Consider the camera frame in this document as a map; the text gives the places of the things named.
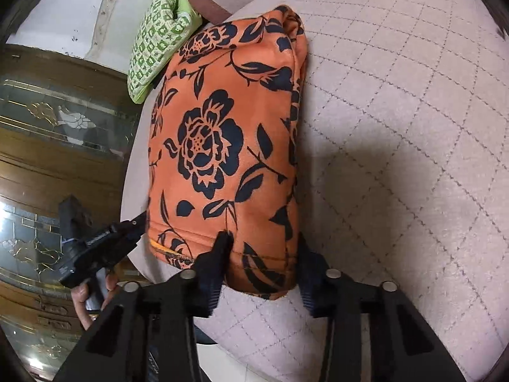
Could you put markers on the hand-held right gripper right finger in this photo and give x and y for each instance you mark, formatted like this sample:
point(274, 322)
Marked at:
point(308, 294)

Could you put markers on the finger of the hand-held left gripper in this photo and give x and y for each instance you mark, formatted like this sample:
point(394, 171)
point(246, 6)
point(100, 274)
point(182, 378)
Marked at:
point(135, 229)

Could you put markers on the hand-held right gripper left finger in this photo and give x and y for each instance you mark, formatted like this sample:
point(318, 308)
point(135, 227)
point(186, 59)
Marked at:
point(212, 290)

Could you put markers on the orange floral sweater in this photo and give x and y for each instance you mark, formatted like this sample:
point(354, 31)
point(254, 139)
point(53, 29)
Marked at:
point(222, 127)

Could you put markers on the person's left hand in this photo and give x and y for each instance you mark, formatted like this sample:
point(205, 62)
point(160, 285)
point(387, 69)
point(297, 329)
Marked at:
point(83, 298)

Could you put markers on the wooden cabinet with glass doors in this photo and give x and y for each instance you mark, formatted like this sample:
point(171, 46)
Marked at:
point(47, 167)

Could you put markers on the pink quilted bed cover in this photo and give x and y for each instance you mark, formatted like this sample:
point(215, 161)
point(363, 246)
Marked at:
point(397, 167)

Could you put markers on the green patterned pillow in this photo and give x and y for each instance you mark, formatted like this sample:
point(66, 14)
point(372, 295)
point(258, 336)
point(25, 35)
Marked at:
point(155, 47)

